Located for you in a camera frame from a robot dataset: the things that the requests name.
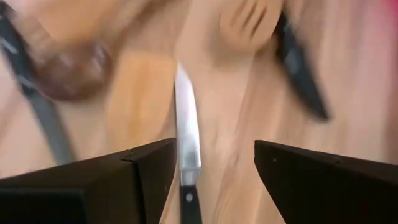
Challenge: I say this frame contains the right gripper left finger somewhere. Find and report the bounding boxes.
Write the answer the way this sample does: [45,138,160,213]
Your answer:
[0,138,177,224]

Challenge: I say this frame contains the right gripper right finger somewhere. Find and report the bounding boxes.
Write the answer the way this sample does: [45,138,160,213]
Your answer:
[254,139,398,224]

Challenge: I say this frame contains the large black-handled kitchen knife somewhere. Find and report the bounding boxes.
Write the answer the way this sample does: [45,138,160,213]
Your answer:
[0,6,77,166]

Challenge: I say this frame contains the dark wooden spoon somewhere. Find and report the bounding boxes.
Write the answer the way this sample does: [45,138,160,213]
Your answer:
[12,0,114,103]

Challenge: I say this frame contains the black sheathed knife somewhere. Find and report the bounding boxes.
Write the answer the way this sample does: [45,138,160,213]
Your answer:
[275,12,330,122]

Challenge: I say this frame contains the black-handled paring knife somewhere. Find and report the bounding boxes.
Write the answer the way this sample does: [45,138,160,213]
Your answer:
[173,62,203,224]

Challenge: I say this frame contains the light wooden slotted spatula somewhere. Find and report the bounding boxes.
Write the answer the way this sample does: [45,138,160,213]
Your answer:
[174,0,284,68]

